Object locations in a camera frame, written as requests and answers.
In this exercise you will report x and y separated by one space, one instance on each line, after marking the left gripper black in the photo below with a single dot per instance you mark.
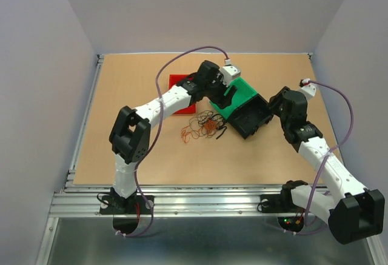
222 101

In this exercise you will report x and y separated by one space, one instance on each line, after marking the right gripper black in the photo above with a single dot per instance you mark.
275 101

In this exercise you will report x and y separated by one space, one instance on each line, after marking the green plastic bin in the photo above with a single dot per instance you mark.
244 93

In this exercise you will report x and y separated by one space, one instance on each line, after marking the black plastic bin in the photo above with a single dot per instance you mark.
250 116

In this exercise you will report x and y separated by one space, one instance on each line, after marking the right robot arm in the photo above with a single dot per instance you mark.
350 210

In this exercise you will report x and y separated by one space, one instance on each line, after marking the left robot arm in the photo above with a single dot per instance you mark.
130 135

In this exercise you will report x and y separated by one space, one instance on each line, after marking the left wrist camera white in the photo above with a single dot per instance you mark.
229 73

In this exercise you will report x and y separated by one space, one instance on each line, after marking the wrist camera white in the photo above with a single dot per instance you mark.
307 88
229 73

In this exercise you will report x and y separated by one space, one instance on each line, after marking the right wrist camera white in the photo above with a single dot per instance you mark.
307 88

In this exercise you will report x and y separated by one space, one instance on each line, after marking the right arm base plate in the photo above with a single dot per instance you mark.
278 203

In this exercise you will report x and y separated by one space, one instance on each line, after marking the aluminium rail frame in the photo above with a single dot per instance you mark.
203 196

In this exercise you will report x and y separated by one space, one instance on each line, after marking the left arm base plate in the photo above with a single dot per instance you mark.
111 205

